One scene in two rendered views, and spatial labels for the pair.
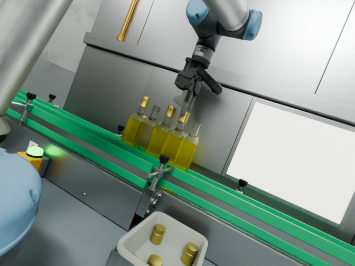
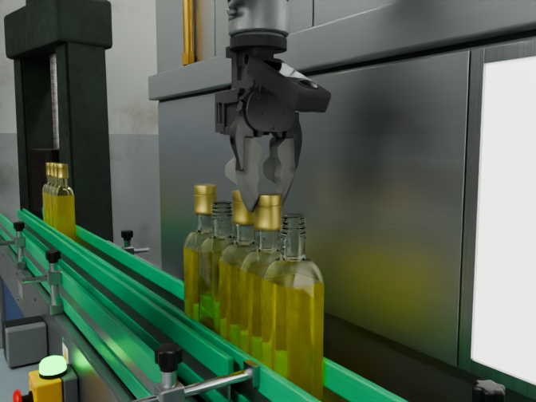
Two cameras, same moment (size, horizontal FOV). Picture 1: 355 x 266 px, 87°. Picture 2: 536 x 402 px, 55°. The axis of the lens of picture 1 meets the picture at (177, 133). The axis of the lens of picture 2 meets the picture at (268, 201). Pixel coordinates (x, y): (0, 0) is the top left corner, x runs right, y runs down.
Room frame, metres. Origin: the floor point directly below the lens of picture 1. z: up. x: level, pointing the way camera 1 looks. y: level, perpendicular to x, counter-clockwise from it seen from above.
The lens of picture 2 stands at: (0.20, -0.41, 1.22)
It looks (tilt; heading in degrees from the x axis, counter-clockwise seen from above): 6 degrees down; 39
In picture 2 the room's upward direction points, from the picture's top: straight up
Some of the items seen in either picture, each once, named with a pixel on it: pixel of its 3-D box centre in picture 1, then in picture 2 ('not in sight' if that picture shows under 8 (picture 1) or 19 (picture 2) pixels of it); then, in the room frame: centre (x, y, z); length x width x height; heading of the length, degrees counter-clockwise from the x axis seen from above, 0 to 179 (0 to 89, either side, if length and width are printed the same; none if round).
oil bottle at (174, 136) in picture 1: (168, 155); (268, 329); (0.70, 0.00, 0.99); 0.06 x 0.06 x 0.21; 73
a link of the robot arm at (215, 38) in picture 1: (209, 35); not in sight; (0.71, 0.02, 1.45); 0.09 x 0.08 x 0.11; 154
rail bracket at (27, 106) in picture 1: (19, 108); (41, 284); (0.71, 0.59, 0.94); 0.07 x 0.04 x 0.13; 162
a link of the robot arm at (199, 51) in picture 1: (202, 56); (256, 22); (0.71, 0.02, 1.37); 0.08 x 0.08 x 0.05
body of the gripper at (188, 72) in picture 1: (192, 76); (255, 89); (0.71, 0.03, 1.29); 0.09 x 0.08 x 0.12; 73
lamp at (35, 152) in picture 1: (35, 151); (53, 365); (0.64, 0.43, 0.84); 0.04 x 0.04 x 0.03
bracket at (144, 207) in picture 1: (151, 201); not in sight; (0.59, 0.00, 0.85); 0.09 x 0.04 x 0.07; 162
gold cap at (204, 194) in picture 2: (145, 102); (205, 199); (0.75, 0.17, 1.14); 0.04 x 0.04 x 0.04
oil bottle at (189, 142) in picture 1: (182, 161); (292, 344); (0.68, -0.06, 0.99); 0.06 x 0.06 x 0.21; 72
